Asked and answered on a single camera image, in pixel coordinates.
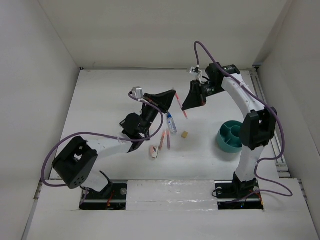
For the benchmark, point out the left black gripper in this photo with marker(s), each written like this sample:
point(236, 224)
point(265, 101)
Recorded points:
point(163, 102)

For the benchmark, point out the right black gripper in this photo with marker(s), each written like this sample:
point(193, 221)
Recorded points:
point(196, 96)

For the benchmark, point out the red white pen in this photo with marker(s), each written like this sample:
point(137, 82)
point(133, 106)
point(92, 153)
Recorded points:
point(180, 105)

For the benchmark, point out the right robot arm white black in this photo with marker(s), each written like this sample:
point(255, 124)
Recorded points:
point(255, 133)

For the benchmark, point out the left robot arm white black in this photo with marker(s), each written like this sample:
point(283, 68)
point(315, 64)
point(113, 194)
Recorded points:
point(75, 163)

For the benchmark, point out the small clear spray bottle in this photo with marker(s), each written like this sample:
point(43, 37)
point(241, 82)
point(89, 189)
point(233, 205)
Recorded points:
point(171, 124)

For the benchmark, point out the orange pen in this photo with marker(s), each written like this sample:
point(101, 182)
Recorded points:
point(162, 139)

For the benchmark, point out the tan eraser block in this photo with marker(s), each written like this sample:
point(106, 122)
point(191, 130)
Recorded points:
point(184, 134)

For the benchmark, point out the pink purple pen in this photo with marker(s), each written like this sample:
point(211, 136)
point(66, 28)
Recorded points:
point(168, 139)

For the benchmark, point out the pink mini stapler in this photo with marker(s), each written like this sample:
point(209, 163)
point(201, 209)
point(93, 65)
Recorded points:
point(154, 152)

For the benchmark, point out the teal round compartment organizer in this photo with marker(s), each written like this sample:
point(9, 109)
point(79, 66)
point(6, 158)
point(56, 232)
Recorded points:
point(228, 138)

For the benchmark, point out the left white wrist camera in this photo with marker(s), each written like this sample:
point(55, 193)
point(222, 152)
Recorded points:
point(137, 92)

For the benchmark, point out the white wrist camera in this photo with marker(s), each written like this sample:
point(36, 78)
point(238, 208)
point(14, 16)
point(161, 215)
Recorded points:
point(137, 92)
point(197, 72)

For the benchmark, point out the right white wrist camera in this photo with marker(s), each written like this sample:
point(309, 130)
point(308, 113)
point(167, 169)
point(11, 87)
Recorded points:
point(197, 72)

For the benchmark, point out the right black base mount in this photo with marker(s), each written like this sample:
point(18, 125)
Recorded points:
point(232, 195)

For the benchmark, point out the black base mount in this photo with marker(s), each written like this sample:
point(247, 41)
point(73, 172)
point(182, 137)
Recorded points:
point(112, 198)
point(232, 195)

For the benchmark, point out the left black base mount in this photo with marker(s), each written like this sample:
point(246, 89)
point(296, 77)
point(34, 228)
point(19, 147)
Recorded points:
point(112, 198)

